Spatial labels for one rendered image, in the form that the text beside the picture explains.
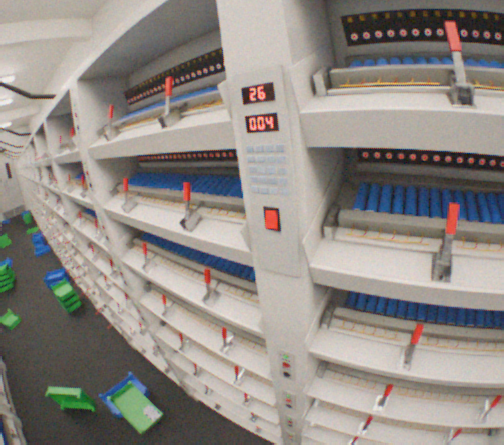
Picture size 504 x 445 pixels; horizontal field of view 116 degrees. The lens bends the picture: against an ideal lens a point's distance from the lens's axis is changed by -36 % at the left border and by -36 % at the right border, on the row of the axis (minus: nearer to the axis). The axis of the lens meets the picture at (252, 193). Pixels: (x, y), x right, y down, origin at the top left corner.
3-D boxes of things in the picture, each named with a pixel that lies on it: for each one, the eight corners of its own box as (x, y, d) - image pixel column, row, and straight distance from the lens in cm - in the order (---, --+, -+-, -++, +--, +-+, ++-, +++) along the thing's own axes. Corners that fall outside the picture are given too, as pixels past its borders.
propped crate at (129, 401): (165, 415, 176) (163, 413, 168) (142, 434, 176) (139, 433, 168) (132, 383, 184) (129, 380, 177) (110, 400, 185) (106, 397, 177)
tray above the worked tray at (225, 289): (270, 341, 56) (249, 316, 44) (127, 266, 97) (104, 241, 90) (306, 268, 63) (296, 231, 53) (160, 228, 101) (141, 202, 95)
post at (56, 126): (135, 350, 215) (44, 112, 156) (129, 344, 222) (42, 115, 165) (153, 336, 218) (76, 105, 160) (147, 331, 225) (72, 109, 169)
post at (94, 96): (197, 401, 173) (75, 70, 89) (187, 394, 178) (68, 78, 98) (217, 381, 177) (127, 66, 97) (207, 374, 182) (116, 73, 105)
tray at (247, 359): (276, 382, 73) (266, 376, 64) (144, 306, 108) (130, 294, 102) (307, 322, 77) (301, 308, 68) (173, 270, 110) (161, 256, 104)
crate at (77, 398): (63, 401, 219) (62, 410, 216) (47, 386, 206) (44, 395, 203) (97, 403, 202) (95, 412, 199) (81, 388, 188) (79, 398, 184)
